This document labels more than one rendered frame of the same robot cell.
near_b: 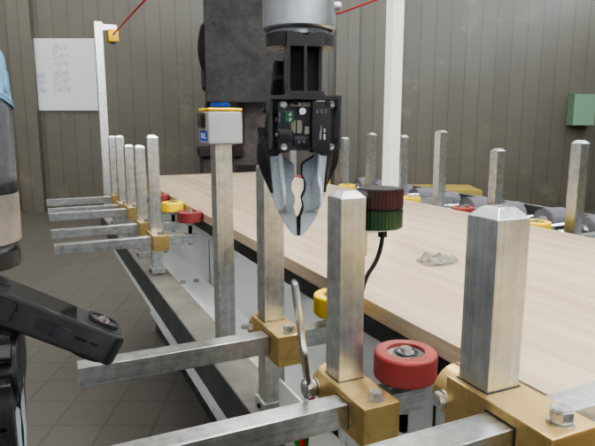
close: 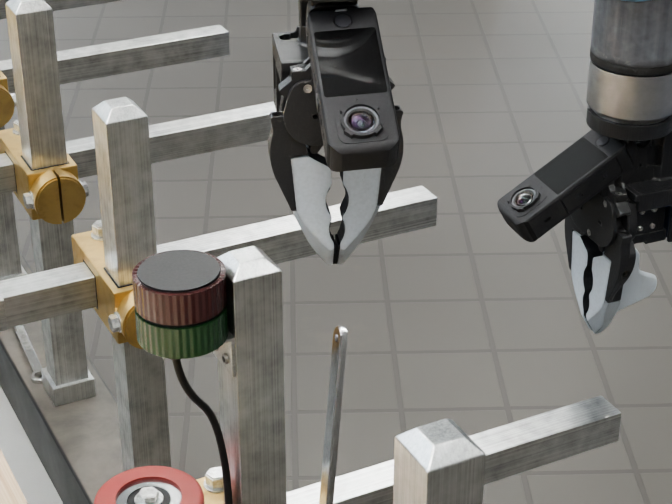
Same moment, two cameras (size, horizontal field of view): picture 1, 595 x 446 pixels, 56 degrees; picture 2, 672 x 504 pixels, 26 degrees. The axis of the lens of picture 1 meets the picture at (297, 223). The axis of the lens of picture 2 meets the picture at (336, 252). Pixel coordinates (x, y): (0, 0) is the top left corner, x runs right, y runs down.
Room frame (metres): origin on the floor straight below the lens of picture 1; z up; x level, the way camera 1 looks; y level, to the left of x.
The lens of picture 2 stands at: (1.52, -0.03, 1.57)
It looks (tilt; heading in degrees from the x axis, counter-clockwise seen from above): 29 degrees down; 178
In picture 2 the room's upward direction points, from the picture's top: straight up
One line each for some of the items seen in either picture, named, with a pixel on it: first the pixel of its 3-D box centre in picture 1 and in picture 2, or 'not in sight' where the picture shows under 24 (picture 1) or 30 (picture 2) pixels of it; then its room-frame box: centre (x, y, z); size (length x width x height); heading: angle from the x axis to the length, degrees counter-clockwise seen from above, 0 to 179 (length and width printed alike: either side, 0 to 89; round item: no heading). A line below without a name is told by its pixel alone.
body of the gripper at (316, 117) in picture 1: (300, 95); (330, 49); (0.60, 0.00, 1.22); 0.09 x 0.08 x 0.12; 6
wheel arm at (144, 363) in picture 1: (226, 349); not in sight; (0.84, 0.11, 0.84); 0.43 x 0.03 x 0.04; 115
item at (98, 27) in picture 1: (111, 121); not in sight; (3.02, 0.98, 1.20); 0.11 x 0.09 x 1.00; 115
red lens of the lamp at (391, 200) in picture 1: (379, 197); (179, 286); (0.70, -0.10, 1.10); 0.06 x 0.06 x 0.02
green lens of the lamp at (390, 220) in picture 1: (379, 217); (181, 319); (0.70, -0.10, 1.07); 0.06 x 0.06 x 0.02
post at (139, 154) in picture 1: (142, 211); not in sight; (2.04, 0.57, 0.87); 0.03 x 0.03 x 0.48; 25
